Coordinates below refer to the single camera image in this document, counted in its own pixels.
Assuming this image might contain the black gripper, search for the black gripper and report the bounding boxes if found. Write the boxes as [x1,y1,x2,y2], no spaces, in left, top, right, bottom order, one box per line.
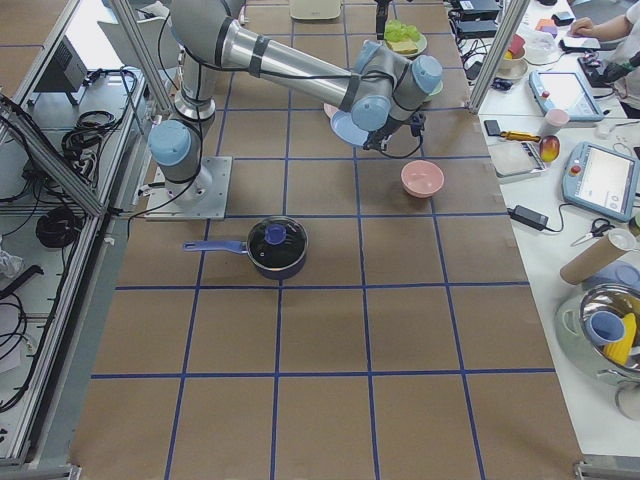
[363,112,418,150]

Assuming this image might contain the blue plate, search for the blue plate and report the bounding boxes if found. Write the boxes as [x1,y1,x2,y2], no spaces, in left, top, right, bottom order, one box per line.
[330,110,369,148]

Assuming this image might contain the pink plate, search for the pink plate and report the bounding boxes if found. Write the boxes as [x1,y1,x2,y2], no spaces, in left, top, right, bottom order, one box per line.
[323,103,340,119]

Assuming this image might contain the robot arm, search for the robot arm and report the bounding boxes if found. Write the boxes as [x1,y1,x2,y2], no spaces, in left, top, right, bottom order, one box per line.
[169,1,443,153]
[375,0,391,40]

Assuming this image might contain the pink bowl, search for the pink bowl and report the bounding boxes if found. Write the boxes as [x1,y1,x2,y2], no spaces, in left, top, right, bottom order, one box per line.
[401,160,445,198]

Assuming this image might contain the green bowl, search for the green bowl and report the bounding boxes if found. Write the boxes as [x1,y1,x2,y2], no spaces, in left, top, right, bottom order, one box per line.
[424,81,444,103]

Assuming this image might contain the bread slice on plate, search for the bread slice on plate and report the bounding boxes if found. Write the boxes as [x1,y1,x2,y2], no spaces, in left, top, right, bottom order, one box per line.
[386,40,418,55]

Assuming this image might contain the green plate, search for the green plate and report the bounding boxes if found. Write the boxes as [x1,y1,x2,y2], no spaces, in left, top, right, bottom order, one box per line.
[385,34,428,58]

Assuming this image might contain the green lettuce leaf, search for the green lettuce leaf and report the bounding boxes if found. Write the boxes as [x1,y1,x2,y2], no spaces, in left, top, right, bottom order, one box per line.
[384,20,421,42]

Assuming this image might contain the blue saucepan with lid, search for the blue saucepan with lid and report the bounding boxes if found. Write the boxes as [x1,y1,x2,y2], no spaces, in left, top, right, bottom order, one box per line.
[183,216,309,280]

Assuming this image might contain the white toaster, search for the white toaster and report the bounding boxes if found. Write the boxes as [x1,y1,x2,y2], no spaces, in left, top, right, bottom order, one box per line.
[289,0,342,21]

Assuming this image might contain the black power adapter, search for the black power adapter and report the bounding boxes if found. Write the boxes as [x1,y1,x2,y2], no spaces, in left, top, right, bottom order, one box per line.
[507,205,548,231]

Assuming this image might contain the red yellow mango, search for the red yellow mango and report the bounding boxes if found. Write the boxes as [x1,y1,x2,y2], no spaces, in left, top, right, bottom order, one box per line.
[539,135,560,163]

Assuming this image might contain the white cup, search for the white cup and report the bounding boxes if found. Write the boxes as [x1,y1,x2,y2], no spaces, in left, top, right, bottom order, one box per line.
[539,108,570,138]

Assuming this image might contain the blue teach pendant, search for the blue teach pendant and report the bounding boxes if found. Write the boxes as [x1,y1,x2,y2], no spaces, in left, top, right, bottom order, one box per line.
[528,71,604,122]
[562,142,639,222]

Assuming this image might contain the scissors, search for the scissors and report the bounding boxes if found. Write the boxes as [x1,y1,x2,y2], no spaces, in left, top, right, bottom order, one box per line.
[571,217,614,246]

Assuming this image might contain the cardboard tube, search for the cardboard tube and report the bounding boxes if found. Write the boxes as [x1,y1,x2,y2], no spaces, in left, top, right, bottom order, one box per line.
[559,228,637,285]

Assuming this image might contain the silver metal bowl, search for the silver metal bowl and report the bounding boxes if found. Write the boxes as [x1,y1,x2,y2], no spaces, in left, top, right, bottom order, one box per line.
[554,284,639,385]

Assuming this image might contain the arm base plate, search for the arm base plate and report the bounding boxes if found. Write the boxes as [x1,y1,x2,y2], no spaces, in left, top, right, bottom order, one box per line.
[144,156,233,221]

